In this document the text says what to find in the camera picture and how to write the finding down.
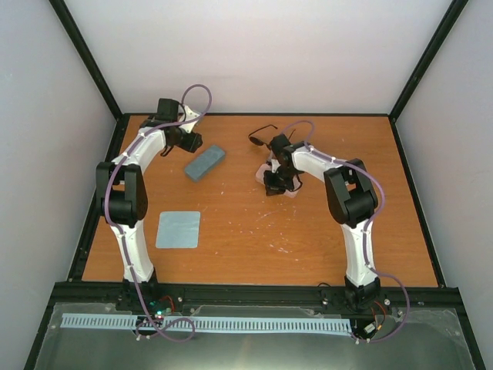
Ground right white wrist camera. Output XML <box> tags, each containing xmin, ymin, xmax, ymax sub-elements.
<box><xmin>269</xmin><ymin>158</ymin><xmax>280</xmax><ymax>173</ymax></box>

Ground grey-blue glasses case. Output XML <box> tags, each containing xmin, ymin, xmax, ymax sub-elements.
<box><xmin>184</xmin><ymin>145</ymin><xmax>226</xmax><ymax>182</ymax></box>

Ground light-blue slotted cable duct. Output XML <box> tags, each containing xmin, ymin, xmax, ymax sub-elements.
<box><xmin>59</xmin><ymin>313</ymin><xmax>351</xmax><ymax>336</ymax></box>

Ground black cage frame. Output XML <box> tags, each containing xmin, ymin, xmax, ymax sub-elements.
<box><xmin>25</xmin><ymin>0</ymin><xmax>468</xmax><ymax>369</ymax></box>

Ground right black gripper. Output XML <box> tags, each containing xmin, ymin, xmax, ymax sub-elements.
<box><xmin>263</xmin><ymin>166</ymin><xmax>298</xmax><ymax>197</ymax></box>

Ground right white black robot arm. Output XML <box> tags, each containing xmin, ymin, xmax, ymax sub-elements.
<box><xmin>263</xmin><ymin>134</ymin><xmax>384</xmax><ymax>311</ymax></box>

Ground left light-blue cleaning cloth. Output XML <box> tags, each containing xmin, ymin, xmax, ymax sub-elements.
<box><xmin>156</xmin><ymin>211</ymin><xmax>201</xmax><ymax>249</ymax></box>

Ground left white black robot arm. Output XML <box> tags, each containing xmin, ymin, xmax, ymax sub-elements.
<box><xmin>96</xmin><ymin>99</ymin><xmax>203</xmax><ymax>311</ymax></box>

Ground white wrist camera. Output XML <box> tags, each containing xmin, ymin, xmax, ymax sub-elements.
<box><xmin>269</xmin><ymin>158</ymin><xmax>280</xmax><ymax>173</ymax></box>
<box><xmin>179</xmin><ymin>105</ymin><xmax>202</xmax><ymax>133</ymax></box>

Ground dark aviator sunglasses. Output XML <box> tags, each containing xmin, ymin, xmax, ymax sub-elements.
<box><xmin>247</xmin><ymin>124</ymin><xmax>296</xmax><ymax>156</ymax></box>

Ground pink glasses case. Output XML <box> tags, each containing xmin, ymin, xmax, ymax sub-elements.
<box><xmin>255</xmin><ymin>163</ymin><xmax>302</xmax><ymax>198</ymax></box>

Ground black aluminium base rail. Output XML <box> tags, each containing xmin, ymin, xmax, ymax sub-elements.
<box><xmin>49</xmin><ymin>281</ymin><xmax>461</xmax><ymax>314</ymax></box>

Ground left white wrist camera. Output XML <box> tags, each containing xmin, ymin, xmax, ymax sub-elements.
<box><xmin>179</xmin><ymin>105</ymin><xmax>202</xmax><ymax>133</ymax></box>

